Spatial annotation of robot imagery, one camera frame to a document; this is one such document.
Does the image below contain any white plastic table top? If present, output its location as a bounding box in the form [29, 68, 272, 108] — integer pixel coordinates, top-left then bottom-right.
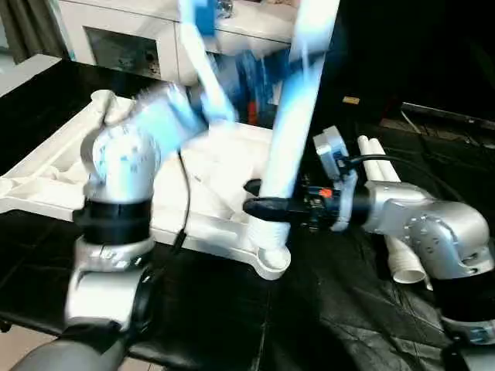
[0, 89, 292, 281]

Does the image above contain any black work mat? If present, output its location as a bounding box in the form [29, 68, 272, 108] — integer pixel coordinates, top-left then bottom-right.
[0, 58, 495, 371]

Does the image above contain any white glass-door cabinet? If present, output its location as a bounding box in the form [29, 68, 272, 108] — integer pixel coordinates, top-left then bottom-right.
[58, 0, 341, 128]

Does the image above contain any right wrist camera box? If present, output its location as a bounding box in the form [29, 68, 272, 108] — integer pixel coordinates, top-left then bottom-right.
[312, 126, 361, 188]

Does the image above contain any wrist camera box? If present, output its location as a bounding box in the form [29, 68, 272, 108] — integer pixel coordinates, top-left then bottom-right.
[312, 126, 361, 188]
[179, 0, 237, 124]

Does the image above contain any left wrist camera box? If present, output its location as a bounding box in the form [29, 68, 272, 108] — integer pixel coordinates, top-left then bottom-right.
[179, 0, 237, 124]

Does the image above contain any dark long rail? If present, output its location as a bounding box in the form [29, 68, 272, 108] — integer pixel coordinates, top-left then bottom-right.
[401, 100, 495, 131]

